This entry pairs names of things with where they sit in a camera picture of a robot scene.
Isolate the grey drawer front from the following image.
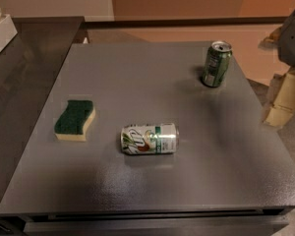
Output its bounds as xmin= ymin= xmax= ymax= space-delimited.
xmin=24 ymin=215 xmax=289 ymax=236

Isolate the green soda can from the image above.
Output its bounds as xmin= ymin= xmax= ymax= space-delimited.
xmin=202 ymin=40 xmax=232 ymax=88

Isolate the green yellow sponge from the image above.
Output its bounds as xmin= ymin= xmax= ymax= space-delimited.
xmin=54 ymin=100 xmax=95 ymax=142

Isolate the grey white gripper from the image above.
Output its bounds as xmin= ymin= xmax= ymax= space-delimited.
xmin=259 ymin=10 xmax=295 ymax=127

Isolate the white box on counter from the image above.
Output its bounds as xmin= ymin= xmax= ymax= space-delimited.
xmin=0 ymin=15 xmax=18 ymax=53

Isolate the white 7up can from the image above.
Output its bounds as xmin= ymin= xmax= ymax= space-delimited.
xmin=120 ymin=123 xmax=179 ymax=155

